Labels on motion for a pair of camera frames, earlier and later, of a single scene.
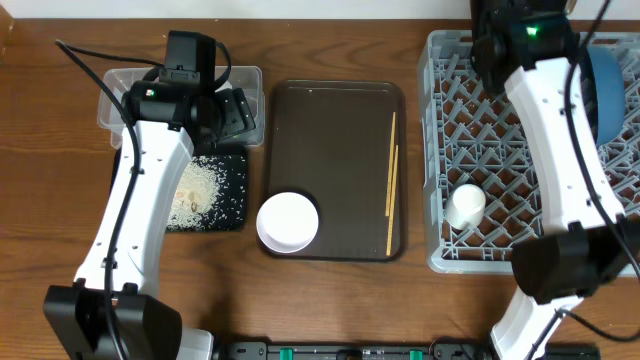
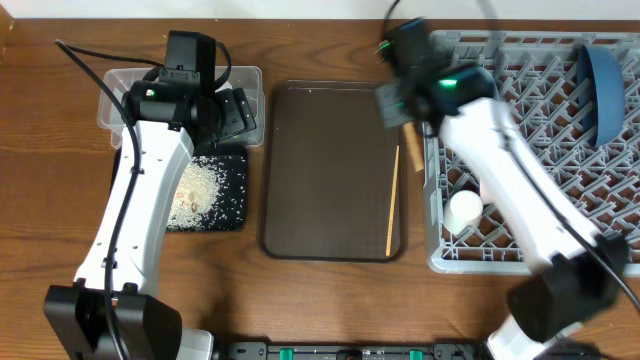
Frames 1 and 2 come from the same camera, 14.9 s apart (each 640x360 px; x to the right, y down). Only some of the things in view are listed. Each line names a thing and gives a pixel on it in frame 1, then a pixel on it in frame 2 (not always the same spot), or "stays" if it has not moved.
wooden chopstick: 392,201 stays
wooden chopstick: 389,180 -> 414,145
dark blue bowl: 604,81 stays
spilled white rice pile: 195,194 stays
